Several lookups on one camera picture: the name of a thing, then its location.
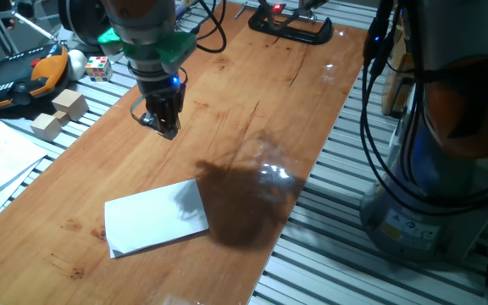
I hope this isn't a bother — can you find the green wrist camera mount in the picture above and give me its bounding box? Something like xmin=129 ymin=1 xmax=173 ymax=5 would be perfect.
xmin=97 ymin=27 xmax=197 ymax=74

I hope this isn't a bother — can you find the large wooden cube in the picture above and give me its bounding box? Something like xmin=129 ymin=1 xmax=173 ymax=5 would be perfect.
xmin=51 ymin=88 xmax=90 ymax=123

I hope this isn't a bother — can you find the glossy brown wooden board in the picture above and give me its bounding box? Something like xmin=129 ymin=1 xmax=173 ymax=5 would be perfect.
xmin=0 ymin=2 xmax=368 ymax=305

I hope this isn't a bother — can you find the black filament spool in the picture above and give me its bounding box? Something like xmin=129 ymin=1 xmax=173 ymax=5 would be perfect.
xmin=57 ymin=0 xmax=114 ymax=47

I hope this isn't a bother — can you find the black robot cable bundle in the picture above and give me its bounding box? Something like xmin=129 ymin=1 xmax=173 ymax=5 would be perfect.
xmin=175 ymin=0 xmax=488 ymax=217

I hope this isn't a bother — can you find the white rounded object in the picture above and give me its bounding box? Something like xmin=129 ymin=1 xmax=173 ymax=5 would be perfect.
xmin=66 ymin=49 xmax=88 ymax=81

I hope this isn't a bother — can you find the black C-clamp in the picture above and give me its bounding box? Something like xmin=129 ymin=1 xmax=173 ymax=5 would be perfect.
xmin=234 ymin=0 xmax=335 ymax=46

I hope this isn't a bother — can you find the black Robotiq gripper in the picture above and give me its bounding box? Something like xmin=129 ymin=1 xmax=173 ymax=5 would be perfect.
xmin=136 ymin=75 xmax=187 ymax=141

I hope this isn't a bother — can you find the small wooden cube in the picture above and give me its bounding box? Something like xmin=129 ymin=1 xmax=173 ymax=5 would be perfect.
xmin=52 ymin=109 xmax=71 ymax=127

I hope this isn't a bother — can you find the medium wooden cube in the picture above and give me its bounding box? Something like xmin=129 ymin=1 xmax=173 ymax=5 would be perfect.
xmin=30 ymin=113 xmax=63 ymax=142

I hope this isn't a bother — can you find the Rubik's cube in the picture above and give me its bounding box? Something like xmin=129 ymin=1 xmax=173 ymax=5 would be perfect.
xmin=85 ymin=55 xmax=114 ymax=83

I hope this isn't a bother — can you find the black orange teach pendant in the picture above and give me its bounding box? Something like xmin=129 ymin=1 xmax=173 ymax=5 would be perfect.
xmin=0 ymin=43 xmax=70 ymax=114

